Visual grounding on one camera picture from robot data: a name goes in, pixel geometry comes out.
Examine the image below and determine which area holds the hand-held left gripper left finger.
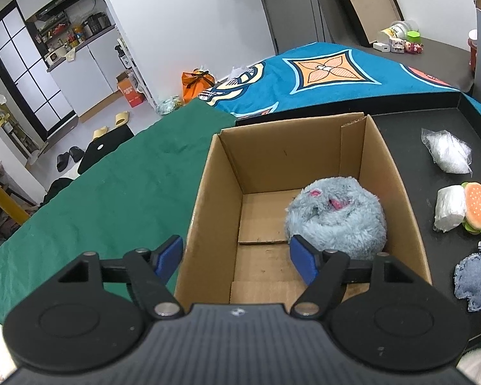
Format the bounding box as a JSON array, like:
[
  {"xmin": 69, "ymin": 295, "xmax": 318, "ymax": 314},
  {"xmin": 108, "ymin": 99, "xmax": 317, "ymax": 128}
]
[{"xmin": 56, "ymin": 235, "xmax": 185, "ymax": 320}]

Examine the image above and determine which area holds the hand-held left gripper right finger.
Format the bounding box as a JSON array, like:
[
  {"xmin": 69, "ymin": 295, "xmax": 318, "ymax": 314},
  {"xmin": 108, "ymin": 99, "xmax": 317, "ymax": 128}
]
[{"xmin": 289, "ymin": 235, "xmax": 416, "ymax": 319}]

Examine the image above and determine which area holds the grey-blue fluffy plush toy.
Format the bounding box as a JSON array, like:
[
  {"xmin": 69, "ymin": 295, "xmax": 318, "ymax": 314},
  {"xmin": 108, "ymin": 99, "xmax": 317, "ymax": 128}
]
[{"xmin": 284, "ymin": 179, "xmax": 387, "ymax": 261}]

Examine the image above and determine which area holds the brown cardboard box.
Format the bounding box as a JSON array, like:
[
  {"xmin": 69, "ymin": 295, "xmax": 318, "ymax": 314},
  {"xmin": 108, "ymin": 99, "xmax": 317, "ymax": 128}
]
[{"xmin": 174, "ymin": 112, "xmax": 433, "ymax": 307}]

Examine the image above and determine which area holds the frayed denim cloth piece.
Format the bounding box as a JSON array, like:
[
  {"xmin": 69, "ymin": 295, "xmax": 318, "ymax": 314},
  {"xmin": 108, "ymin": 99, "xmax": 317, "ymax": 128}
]
[{"xmin": 454, "ymin": 241, "xmax": 481, "ymax": 312}]

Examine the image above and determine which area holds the burger plush toy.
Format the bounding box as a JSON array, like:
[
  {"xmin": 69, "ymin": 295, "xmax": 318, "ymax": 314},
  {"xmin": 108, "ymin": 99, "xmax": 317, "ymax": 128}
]
[{"xmin": 461, "ymin": 182, "xmax": 481, "ymax": 235}]

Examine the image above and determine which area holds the green cloth sheet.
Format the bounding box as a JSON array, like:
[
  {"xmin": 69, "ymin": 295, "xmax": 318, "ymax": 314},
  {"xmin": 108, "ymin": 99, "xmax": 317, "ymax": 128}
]
[{"xmin": 0, "ymin": 98, "xmax": 237, "ymax": 325}]

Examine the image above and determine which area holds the black flat bag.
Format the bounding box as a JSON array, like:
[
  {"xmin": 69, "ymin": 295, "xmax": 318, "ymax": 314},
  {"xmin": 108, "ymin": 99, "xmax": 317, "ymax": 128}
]
[{"xmin": 78, "ymin": 126, "xmax": 135, "ymax": 175}]

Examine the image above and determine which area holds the dark clothing heap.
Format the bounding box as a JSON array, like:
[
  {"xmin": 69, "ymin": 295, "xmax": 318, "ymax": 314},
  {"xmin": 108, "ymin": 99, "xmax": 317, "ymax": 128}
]
[{"xmin": 43, "ymin": 176, "xmax": 81, "ymax": 206}]

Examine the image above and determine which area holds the green and white plastic bag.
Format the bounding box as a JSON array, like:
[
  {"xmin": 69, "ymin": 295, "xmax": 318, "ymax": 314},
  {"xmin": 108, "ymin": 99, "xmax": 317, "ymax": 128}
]
[{"xmin": 156, "ymin": 96, "xmax": 183, "ymax": 115}]

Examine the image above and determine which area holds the white wrapped packet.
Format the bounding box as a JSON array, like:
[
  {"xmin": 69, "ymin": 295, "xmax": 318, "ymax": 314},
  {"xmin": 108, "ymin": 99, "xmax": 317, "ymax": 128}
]
[{"xmin": 434, "ymin": 184, "xmax": 468, "ymax": 232}]

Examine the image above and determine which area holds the orange carton box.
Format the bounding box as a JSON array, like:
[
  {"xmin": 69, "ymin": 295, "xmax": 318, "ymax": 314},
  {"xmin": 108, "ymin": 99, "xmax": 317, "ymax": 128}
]
[{"xmin": 116, "ymin": 70, "xmax": 146, "ymax": 108}]

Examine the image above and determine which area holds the orange bag with black ribbon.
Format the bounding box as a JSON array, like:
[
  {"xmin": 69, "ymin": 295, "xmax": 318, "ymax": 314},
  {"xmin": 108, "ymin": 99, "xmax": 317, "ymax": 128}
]
[{"xmin": 181, "ymin": 70, "xmax": 216, "ymax": 104}]

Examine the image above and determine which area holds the blue patterned blanket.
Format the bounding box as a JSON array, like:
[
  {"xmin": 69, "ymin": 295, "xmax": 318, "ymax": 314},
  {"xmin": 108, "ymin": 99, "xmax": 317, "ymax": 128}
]
[{"xmin": 198, "ymin": 42, "xmax": 481, "ymax": 129}]

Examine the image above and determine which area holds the clear crumpled plastic bag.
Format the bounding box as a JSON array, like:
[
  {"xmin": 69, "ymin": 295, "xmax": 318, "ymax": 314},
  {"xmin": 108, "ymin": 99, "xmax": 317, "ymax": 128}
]
[{"xmin": 421, "ymin": 128, "xmax": 474, "ymax": 176}]

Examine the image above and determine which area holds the white narrow shelf rack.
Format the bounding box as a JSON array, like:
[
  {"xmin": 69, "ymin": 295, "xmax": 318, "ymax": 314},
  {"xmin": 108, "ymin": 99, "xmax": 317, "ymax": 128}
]
[{"xmin": 116, "ymin": 37, "xmax": 150, "ymax": 102}]

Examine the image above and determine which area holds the white kitchen base cabinet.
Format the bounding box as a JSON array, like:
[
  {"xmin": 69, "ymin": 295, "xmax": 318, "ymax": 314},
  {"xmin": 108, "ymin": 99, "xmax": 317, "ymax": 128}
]
[{"xmin": 47, "ymin": 26, "xmax": 123, "ymax": 123}]

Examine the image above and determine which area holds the black-framed glass door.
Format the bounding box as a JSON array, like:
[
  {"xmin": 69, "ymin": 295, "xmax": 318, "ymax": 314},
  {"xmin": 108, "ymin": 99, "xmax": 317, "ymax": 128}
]
[{"xmin": 0, "ymin": 0, "xmax": 73, "ymax": 138}]

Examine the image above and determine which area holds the leaning wooden board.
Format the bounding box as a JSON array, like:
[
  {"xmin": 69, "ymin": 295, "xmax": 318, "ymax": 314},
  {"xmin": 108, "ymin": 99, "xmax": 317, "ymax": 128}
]
[{"xmin": 332, "ymin": 0, "xmax": 394, "ymax": 46}]

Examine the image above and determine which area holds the red cup with white lid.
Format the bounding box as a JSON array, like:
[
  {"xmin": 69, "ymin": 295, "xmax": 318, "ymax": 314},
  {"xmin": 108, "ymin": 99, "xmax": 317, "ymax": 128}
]
[{"xmin": 467, "ymin": 30, "xmax": 479, "ymax": 75}]

